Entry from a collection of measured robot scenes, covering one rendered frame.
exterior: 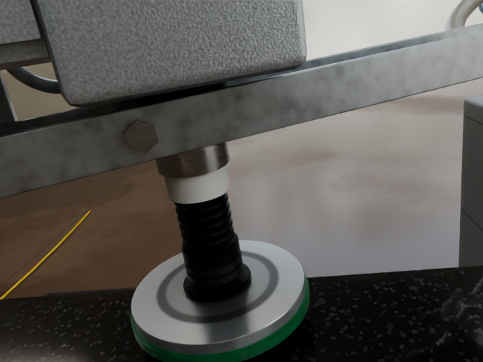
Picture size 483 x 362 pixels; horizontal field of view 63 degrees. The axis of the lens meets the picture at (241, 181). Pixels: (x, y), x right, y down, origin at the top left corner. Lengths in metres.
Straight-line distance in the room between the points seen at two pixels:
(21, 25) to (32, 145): 0.10
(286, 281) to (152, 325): 0.16
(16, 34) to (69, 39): 0.04
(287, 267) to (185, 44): 0.31
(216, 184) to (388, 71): 0.21
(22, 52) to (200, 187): 0.20
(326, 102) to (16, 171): 0.29
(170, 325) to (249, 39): 0.30
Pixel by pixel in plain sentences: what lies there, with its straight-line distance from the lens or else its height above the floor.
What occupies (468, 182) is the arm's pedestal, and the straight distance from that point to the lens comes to 1.65.
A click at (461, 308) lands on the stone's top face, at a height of 0.82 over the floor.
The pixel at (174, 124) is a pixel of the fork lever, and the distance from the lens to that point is 0.37.
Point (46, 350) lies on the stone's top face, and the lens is 0.60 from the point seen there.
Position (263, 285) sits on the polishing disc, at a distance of 0.48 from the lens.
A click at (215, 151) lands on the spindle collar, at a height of 1.05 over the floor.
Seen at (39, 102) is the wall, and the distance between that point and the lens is 6.17.
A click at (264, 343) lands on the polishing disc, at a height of 0.87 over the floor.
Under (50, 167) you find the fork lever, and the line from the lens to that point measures 0.38.
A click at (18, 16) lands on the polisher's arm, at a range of 0.33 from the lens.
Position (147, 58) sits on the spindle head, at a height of 1.15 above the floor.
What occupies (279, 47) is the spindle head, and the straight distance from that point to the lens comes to 0.34.
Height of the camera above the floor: 1.15
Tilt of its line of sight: 19 degrees down
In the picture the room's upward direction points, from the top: 9 degrees counter-clockwise
